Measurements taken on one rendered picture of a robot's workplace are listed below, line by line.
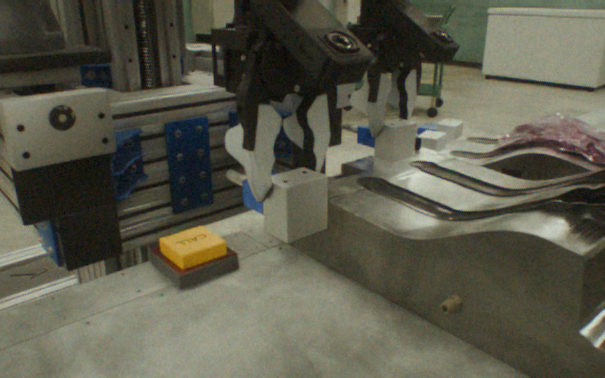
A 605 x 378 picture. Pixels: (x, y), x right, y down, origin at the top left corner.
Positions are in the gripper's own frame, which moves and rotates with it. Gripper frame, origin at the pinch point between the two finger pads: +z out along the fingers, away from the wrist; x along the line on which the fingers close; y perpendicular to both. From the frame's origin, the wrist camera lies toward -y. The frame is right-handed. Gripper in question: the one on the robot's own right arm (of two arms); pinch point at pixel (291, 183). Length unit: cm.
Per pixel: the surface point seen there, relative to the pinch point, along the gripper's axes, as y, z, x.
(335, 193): 6.4, 6.0, -12.0
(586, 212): -20.2, 0.9, -16.6
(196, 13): 538, 7, -292
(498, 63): 333, 72, -632
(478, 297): -14.8, 9.5, -10.2
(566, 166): -6.3, 6.7, -46.7
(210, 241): 14.4, 11.3, 1.0
